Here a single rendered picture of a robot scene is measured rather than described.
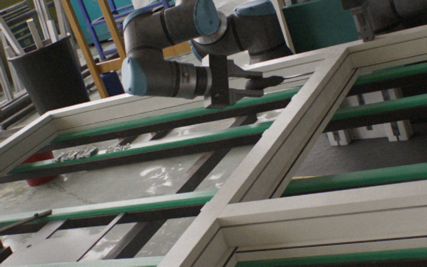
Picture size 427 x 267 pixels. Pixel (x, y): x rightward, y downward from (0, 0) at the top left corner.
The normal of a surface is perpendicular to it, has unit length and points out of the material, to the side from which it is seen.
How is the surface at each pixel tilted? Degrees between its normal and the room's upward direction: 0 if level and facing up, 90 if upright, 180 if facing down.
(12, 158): 90
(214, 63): 71
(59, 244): 0
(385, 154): 0
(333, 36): 90
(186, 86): 101
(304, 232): 90
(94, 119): 90
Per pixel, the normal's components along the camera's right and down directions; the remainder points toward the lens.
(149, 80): 0.36, 0.19
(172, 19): -0.26, -0.09
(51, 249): -0.33, -0.89
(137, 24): -0.29, -0.40
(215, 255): 0.86, -0.15
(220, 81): 0.38, -0.21
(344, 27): -0.54, 0.44
